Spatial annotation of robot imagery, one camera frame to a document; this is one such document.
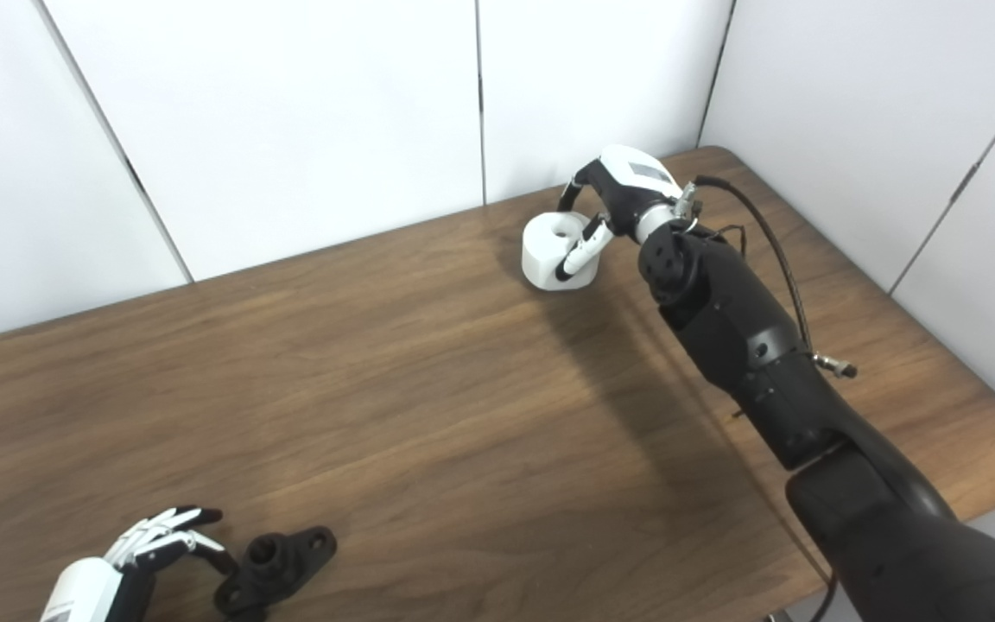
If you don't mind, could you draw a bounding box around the black and white left hand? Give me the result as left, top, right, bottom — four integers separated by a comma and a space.
38, 506, 239, 622

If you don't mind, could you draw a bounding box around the black and white right hand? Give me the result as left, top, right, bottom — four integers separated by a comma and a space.
555, 144, 688, 283

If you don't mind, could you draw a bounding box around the round white piece with holes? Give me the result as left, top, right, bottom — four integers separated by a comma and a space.
521, 212, 604, 292

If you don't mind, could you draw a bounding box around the black flanged holder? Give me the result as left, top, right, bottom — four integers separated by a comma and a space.
213, 526, 339, 619

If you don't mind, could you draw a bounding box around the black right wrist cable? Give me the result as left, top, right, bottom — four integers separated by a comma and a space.
677, 175, 859, 379

